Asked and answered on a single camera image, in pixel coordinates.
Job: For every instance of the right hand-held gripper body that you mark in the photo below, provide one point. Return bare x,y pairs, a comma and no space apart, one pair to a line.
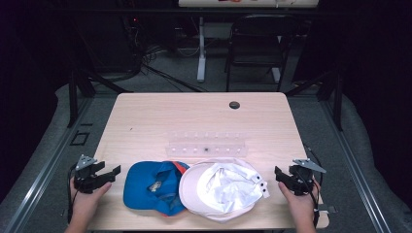
301,181

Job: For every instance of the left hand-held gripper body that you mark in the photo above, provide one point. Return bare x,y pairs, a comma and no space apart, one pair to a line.
85,177

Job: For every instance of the blue cap with orange trim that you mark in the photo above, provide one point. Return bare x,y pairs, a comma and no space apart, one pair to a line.
142,191

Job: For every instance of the white cap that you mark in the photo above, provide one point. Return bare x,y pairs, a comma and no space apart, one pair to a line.
223,194

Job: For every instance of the clear plastic bag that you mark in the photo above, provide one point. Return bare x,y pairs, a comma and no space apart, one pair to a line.
207,149

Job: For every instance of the person's left hand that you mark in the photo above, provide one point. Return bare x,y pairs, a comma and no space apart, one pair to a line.
85,200

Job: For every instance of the person's right hand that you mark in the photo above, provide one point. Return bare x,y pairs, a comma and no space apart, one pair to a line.
301,207

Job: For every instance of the black metal stand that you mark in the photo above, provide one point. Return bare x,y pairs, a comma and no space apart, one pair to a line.
74,97
336,103

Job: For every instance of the black folding chair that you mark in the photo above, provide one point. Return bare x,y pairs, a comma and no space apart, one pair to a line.
259,48

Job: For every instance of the white desk leg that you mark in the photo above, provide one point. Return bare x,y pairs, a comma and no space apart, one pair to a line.
201,51

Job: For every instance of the white desk top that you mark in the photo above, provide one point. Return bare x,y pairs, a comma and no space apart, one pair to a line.
246,3

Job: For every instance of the aluminium floor rail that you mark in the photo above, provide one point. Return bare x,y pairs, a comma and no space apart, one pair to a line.
39,181
356,174

